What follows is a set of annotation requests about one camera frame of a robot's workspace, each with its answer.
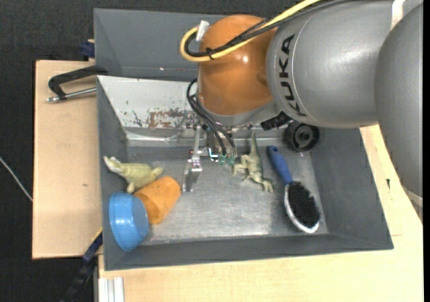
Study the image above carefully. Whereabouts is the black round spool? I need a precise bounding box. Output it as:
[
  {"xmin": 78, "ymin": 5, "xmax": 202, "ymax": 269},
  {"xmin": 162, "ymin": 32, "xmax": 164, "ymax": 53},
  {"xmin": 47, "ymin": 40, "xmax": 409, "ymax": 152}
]
[{"xmin": 284, "ymin": 121, "xmax": 320, "ymax": 154}]

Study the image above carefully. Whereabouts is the blue-handled black bristle brush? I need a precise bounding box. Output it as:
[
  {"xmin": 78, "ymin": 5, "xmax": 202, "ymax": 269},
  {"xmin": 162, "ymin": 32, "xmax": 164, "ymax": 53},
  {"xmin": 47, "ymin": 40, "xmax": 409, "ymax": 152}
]
[{"xmin": 267, "ymin": 145, "xmax": 322, "ymax": 234}]

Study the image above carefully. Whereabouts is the grey metal bin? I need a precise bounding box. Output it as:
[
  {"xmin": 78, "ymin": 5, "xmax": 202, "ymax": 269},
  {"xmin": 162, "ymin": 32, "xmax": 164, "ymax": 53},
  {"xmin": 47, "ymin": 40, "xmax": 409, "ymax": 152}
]
[{"xmin": 93, "ymin": 7, "xmax": 394, "ymax": 271}]

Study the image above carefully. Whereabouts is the pale green toy dinosaur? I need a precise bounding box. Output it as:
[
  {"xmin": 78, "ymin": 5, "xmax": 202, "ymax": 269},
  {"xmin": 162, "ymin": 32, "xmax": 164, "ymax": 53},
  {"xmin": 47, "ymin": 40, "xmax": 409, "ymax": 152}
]
[{"xmin": 231, "ymin": 131, "xmax": 275, "ymax": 193}]

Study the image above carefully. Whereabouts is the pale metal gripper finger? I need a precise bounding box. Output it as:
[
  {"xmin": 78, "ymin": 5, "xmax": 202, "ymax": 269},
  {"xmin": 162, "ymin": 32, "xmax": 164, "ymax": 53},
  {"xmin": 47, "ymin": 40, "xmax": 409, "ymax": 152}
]
[{"xmin": 182, "ymin": 156, "xmax": 204, "ymax": 193}]

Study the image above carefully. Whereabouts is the blue plastic bowl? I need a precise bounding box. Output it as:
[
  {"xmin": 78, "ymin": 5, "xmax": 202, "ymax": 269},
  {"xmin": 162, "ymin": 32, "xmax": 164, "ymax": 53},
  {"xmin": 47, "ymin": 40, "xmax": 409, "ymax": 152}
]
[{"xmin": 107, "ymin": 191, "xmax": 150, "ymax": 253}]

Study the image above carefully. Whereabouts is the black cylinder on white bracket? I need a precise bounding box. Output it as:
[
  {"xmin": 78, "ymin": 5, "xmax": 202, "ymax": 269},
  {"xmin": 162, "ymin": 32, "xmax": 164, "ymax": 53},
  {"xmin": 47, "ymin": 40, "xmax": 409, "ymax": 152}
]
[{"xmin": 249, "ymin": 111, "xmax": 293, "ymax": 133}]

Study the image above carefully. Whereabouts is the pale brown flat board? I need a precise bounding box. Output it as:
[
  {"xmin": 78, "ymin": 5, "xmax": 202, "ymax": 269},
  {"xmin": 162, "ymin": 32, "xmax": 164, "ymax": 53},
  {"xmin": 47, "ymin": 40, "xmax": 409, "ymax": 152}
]
[{"xmin": 32, "ymin": 59, "xmax": 103, "ymax": 260}]

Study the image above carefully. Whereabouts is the pale green toy crocodile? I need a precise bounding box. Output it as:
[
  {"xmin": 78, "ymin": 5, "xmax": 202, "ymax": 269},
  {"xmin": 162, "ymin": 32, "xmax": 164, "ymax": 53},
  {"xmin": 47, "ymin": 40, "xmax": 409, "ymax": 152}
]
[{"xmin": 103, "ymin": 155, "xmax": 165, "ymax": 194}]

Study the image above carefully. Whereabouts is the orange plastic cup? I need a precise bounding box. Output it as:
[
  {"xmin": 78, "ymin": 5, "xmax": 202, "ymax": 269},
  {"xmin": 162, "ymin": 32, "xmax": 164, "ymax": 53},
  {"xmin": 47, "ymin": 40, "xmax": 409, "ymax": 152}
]
[{"xmin": 133, "ymin": 176, "xmax": 182, "ymax": 225}]

